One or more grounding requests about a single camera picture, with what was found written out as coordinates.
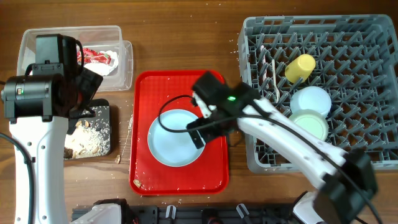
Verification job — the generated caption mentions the red snack wrapper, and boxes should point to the red snack wrapper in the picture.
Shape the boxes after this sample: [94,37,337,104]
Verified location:
[77,48,112,65]

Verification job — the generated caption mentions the white napkin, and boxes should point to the white napkin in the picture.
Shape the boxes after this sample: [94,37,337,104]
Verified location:
[84,50,119,76]

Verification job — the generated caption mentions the white plastic fork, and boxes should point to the white plastic fork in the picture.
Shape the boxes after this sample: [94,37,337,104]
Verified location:
[259,45,267,90]

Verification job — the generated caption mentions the light blue dinner plate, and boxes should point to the light blue dinner plate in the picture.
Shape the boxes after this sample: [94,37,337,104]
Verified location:
[147,109,205,167]

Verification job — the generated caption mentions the yellow plastic cup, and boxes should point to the yellow plastic cup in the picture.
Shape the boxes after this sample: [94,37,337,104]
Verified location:
[285,54,316,83]

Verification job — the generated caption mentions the light blue bowl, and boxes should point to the light blue bowl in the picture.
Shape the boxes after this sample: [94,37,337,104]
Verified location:
[290,86,331,118]

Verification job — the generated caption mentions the green small plate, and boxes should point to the green small plate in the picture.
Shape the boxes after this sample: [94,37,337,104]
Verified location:
[289,110,329,141]

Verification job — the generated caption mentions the brown food scraps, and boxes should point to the brown food scraps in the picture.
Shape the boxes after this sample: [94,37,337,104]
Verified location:
[63,119,111,160]

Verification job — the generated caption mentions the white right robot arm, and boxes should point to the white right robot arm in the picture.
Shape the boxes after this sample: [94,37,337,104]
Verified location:
[187,72,381,223]

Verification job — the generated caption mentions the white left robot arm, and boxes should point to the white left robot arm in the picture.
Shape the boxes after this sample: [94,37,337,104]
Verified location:
[1,34,111,223]

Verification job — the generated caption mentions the clear plastic waste bin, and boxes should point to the clear plastic waste bin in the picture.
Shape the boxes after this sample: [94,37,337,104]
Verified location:
[17,26,133,91]

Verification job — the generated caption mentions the grey dishwasher rack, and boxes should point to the grey dishwasher rack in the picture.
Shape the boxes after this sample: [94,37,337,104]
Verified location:
[238,14,397,170]

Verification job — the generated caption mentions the red serving tray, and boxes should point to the red serving tray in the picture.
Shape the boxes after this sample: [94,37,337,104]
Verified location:
[129,70,229,196]

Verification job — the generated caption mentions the black plastic tray bin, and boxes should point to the black plastic tray bin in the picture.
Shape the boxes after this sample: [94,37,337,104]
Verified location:
[63,98,112,161]

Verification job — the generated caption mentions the food scrap on tray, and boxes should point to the food scrap on tray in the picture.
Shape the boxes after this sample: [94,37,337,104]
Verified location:
[133,179,142,188]

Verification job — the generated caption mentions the food crumb on table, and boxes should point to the food crumb on table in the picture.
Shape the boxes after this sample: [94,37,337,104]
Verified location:
[115,154,121,164]

